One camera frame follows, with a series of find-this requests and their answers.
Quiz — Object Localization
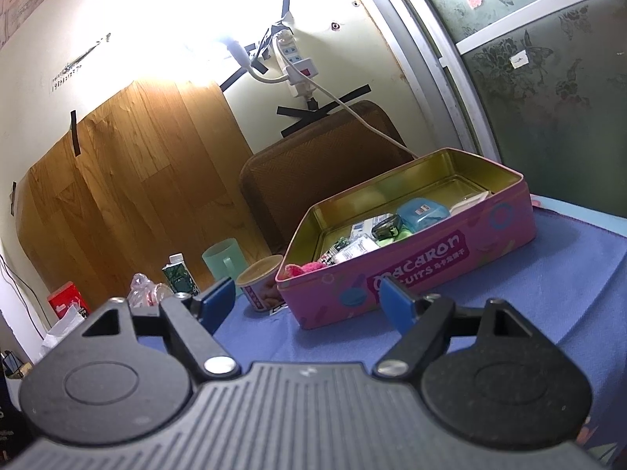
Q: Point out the blue plastic case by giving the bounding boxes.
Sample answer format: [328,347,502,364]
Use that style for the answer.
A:
[396,198,451,233]

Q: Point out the white power cable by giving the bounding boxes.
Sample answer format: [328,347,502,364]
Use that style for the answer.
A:
[245,34,419,160]

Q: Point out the olive green pouch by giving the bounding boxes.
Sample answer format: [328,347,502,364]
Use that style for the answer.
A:
[371,215,403,240]

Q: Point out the sliding glass door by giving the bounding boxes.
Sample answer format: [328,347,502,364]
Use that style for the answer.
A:
[353,0,627,216]

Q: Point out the brown chair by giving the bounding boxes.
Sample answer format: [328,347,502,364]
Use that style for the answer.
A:
[239,100,417,255]

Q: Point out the green drink carton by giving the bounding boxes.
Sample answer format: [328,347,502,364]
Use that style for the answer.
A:
[163,253,197,295]

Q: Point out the teal plastic cup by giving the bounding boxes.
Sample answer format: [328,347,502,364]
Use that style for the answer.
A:
[202,238,247,299]

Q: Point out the white paper bag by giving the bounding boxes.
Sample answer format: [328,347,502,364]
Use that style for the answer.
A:
[39,304,86,358]

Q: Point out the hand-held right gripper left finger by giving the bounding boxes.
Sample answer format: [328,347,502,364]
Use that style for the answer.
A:
[81,277,241,381]

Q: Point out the light green cloth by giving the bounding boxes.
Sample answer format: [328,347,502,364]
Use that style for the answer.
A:
[375,229,415,246]

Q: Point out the red box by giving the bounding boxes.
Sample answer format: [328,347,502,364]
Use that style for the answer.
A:
[48,281,91,326]

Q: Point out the white power strip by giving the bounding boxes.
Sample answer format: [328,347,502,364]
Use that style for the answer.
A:
[274,29,320,99]

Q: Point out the peanut can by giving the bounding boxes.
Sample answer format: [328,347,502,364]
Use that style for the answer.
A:
[236,255,285,313]

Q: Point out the blue tablecloth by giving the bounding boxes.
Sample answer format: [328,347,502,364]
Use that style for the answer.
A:
[210,196,627,470]

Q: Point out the pink biscuit tin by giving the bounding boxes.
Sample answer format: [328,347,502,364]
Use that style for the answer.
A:
[275,148,536,330]

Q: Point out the wood pattern board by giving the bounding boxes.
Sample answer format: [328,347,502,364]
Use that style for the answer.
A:
[12,78,268,304]

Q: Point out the green patterned carton box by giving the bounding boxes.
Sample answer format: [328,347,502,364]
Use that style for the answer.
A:
[318,237,351,265]

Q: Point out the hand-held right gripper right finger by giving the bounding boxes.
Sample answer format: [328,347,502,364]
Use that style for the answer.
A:
[372,277,554,379]

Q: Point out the clear plastic packet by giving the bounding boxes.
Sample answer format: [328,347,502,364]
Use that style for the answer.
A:
[343,234,380,261]

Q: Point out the wall poster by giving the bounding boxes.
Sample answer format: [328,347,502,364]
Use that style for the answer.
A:
[0,0,54,50]

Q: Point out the bag of plastic cups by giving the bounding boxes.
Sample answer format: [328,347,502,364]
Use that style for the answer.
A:
[128,273,172,307]

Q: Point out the crossed black tape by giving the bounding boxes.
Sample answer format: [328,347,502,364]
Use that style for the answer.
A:
[277,85,373,139]

